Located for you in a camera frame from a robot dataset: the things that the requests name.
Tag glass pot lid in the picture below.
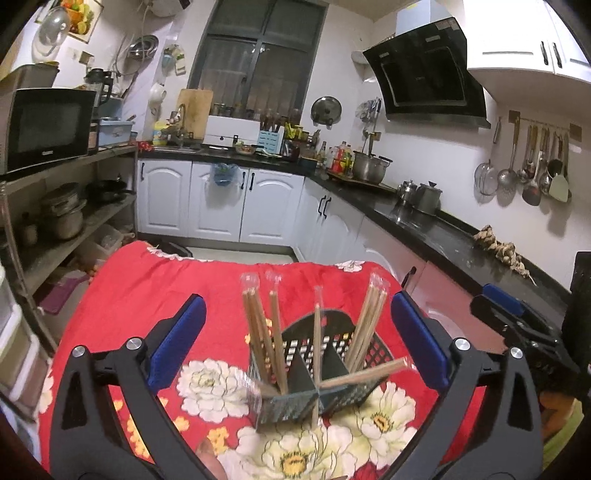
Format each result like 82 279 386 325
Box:
39 6 71 59

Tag pile of wooden chopsticks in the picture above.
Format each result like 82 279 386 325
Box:
240 271 410 431

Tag hanging steel basin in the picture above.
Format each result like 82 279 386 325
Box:
126 34 160 62

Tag white water heater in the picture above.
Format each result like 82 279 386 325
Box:
148 0 193 17

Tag blue knife block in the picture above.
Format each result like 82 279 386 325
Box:
257 124 284 156

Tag person's left hand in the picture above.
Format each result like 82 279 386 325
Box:
196 438 227 480

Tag black microwave oven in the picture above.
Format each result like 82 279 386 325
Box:
0 88 98 175

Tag beige box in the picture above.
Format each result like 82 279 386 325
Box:
0 62 61 96

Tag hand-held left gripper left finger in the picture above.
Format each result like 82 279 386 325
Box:
48 294 218 480

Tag steel stockpot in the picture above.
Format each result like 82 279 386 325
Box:
352 150 393 182

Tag hanging dark pot lid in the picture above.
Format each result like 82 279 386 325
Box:
310 96 343 128

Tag stacked steel pots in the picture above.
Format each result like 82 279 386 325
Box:
41 182 88 241

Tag wooden cutting board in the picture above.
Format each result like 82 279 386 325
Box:
176 89 214 142

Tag metal shelf rack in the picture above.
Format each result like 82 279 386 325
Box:
0 143 139 302

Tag green plastic utensil basket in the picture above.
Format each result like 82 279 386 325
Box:
247 309 396 431

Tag hanging steel skimmer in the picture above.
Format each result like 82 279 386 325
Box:
498 122 518 188

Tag red floral blanket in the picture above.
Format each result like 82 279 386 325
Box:
37 240 491 480

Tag row of spice jars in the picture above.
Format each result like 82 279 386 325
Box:
210 102 306 121

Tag fruit picture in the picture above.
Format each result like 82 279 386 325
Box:
37 0 105 45

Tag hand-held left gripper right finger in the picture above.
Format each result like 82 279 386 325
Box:
383 292 543 480

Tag hanging steel ladle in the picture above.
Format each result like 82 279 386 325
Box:
522 127 542 206

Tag dark framed window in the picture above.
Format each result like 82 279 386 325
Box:
188 0 329 114

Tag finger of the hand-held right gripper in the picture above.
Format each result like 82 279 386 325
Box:
481 283 552 334
470 294 557 354

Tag person's right hand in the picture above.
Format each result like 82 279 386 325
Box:
540 391 581 417

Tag black blender jug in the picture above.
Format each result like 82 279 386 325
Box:
85 68 114 108

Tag blue dish container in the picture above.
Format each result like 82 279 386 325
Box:
99 117 136 149

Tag hanging kitchen tools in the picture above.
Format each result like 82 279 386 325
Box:
358 99 384 133

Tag plastic drawer unit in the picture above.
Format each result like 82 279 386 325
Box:
0 268 52 416

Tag black frying pan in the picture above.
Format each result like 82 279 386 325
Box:
85 178 128 204

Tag steel lidded pot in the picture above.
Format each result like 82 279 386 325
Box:
413 181 443 216

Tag wall utensil rail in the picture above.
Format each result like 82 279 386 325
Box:
509 110 584 139

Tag group of condiment bottles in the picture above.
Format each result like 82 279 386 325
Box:
318 141 354 174

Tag purple storage box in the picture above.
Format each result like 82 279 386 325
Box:
39 272 82 315

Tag white countertop appliance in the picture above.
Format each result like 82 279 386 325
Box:
203 115 260 147

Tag white upper cabinet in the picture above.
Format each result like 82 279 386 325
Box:
462 0 591 100

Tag blue plastic bag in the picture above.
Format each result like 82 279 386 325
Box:
211 161 236 187

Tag black range hood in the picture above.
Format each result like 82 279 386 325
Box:
362 0 491 129

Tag hanging pale spatula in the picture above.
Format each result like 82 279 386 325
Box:
549 134 573 203

